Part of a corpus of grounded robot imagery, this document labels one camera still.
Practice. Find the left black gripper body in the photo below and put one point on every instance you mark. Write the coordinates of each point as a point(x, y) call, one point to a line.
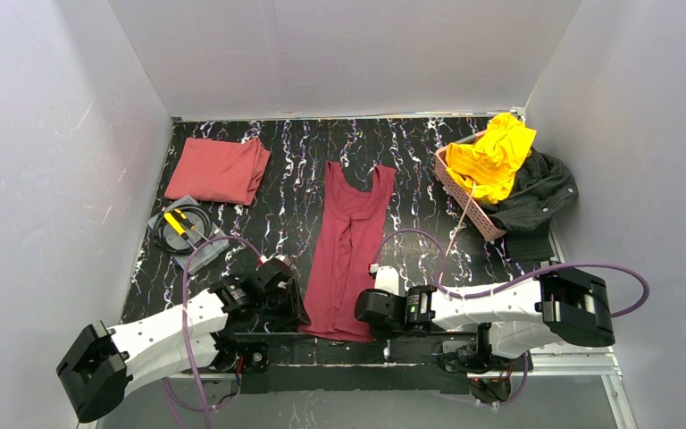
point(291, 304)

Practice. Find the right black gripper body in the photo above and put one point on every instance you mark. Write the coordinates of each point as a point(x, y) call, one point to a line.
point(370, 308)

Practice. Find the maroon garment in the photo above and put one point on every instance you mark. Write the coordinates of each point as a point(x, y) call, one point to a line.
point(352, 230)

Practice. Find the pink laundry basket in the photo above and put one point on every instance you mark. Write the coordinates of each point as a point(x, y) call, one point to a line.
point(467, 201)

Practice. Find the coral pink t-shirt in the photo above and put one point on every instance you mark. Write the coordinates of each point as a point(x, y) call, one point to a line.
point(219, 171)

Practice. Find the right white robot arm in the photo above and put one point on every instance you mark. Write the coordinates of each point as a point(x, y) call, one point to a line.
point(561, 305)

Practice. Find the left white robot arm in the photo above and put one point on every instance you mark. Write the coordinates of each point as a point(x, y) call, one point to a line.
point(104, 364)

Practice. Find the yellow black screwdriver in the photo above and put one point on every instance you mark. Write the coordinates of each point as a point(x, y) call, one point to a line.
point(186, 225)
point(171, 221)

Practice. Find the clear plastic case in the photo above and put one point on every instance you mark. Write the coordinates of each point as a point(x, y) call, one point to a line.
point(166, 239)

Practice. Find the yellow garment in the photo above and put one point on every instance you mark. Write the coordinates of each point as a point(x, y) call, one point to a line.
point(510, 142)

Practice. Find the black garment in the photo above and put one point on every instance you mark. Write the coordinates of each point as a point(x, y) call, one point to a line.
point(543, 187)

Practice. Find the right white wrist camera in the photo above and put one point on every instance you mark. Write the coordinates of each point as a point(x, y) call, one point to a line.
point(386, 278)

